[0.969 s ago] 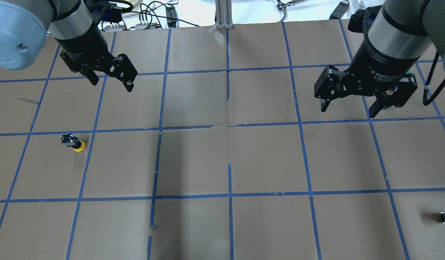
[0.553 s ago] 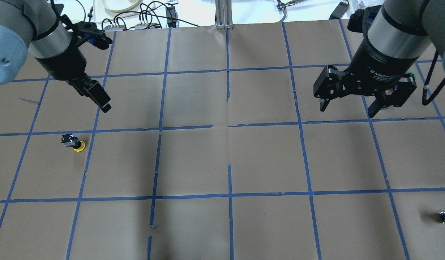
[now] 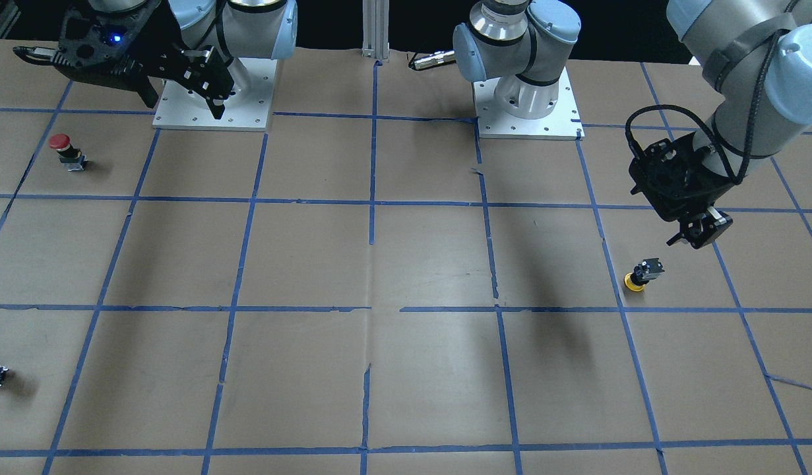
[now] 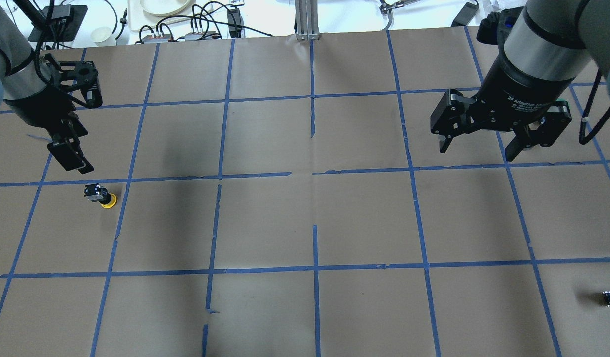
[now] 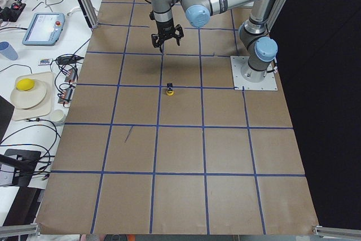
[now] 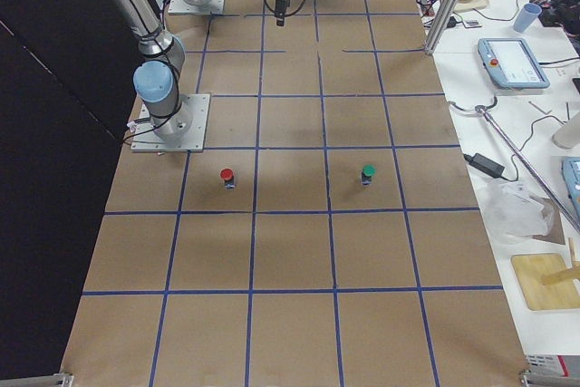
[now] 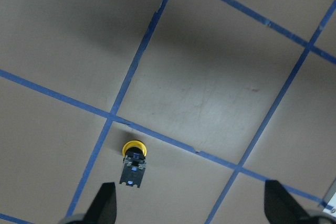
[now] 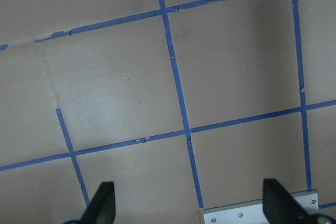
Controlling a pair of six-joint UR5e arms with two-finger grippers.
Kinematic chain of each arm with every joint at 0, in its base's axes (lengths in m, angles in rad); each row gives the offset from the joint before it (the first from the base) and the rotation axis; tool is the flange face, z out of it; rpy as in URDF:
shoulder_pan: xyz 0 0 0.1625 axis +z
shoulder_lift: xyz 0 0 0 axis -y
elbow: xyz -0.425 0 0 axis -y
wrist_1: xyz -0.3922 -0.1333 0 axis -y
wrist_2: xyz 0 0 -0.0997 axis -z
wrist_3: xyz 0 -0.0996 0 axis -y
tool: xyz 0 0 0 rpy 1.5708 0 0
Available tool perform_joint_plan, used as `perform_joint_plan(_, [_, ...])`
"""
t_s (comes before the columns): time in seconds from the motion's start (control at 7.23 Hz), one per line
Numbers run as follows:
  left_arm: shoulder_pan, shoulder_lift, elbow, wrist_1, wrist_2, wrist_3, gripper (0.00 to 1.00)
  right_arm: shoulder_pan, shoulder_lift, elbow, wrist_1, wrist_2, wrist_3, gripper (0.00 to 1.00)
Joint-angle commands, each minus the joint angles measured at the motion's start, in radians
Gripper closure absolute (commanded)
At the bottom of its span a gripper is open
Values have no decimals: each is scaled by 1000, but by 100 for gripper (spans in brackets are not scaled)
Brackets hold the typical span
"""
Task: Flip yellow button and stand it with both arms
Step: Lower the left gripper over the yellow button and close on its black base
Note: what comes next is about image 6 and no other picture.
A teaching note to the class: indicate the red push button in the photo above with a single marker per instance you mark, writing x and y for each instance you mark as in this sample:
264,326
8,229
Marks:
228,177

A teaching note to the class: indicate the green push button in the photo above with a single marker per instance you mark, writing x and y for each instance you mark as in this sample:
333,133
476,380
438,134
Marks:
367,173

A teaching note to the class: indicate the metal cane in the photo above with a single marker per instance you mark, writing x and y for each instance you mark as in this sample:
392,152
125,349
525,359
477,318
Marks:
484,112

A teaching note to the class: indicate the teach pendant tablet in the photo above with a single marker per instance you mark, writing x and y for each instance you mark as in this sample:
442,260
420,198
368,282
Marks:
511,64

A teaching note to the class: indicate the blue plastic cup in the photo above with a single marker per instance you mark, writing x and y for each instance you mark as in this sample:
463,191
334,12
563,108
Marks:
526,16

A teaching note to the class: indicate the black power adapter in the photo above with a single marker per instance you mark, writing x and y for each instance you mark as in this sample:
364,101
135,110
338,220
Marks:
484,165

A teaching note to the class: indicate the clear plastic bag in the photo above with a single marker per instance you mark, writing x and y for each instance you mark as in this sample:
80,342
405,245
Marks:
512,213

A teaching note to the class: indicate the wooden cutting board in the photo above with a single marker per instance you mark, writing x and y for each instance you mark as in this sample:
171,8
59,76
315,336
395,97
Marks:
546,282

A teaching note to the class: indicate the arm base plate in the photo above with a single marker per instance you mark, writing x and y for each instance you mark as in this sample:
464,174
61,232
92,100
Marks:
185,131
196,7

